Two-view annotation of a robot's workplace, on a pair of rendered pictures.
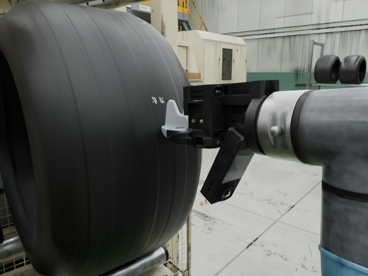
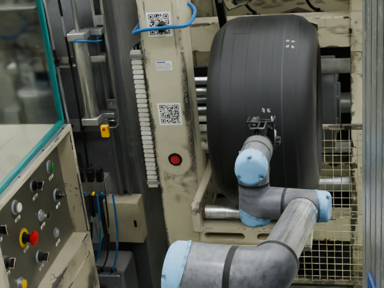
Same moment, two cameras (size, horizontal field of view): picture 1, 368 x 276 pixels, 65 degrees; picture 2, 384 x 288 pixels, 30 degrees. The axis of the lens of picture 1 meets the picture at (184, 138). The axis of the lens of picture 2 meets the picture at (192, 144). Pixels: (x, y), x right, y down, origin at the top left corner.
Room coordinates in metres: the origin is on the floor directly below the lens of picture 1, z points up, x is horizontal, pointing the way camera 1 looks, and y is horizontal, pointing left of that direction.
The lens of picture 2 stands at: (-0.77, -1.31, 2.04)
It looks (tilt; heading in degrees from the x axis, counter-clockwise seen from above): 24 degrees down; 54
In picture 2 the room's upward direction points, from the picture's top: 6 degrees counter-clockwise
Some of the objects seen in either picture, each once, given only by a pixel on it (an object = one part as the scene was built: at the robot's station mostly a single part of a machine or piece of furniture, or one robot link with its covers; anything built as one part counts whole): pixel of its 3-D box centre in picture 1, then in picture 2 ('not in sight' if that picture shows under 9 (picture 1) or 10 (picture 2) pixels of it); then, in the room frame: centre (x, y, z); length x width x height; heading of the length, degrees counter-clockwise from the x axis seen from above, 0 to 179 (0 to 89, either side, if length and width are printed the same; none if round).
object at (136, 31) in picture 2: not in sight; (164, 18); (0.48, 0.46, 1.51); 0.19 x 0.19 x 0.06; 40
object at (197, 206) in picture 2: not in sight; (207, 190); (0.55, 0.41, 0.90); 0.40 x 0.03 x 0.10; 40
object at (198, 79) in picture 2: not in sight; (210, 108); (0.81, 0.69, 1.05); 0.20 x 0.15 x 0.30; 130
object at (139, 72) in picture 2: not in sight; (147, 119); (0.40, 0.51, 1.19); 0.05 x 0.04 x 0.48; 40
